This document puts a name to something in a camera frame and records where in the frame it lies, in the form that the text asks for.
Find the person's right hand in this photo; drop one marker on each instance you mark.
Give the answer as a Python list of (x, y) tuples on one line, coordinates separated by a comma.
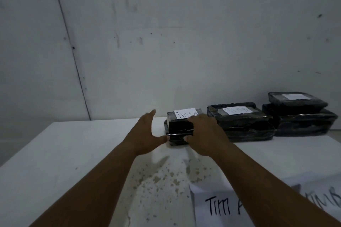
[(207, 139)]

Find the person's left hand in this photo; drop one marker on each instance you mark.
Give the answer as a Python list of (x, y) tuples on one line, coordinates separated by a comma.
[(146, 139)]

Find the small lumpy black package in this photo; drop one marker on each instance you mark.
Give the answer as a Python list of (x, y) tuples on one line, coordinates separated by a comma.
[(178, 127)]

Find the white label thin writing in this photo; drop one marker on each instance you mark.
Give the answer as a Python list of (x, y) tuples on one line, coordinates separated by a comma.
[(295, 96), (183, 113)]

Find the white label black bottom line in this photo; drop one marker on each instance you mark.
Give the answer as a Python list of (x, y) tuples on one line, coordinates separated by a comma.
[(234, 110)]

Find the thick black package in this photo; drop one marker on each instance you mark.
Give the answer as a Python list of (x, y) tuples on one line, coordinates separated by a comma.
[(253, 133)]

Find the rounded black package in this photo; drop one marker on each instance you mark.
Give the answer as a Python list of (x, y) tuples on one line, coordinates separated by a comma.
[(295, 105)]

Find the large black package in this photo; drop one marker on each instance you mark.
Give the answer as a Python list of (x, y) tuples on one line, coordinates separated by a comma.
[(306, 125)]

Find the person's right forearm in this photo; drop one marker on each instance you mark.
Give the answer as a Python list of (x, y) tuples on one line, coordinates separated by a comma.
[(271, 195)]

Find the person's left forearm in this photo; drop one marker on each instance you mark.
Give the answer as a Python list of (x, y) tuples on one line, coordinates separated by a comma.
[(88, 192)]

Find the folded white paper sign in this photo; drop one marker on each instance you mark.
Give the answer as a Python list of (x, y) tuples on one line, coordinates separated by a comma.
[(325, 195), (213, 205)]

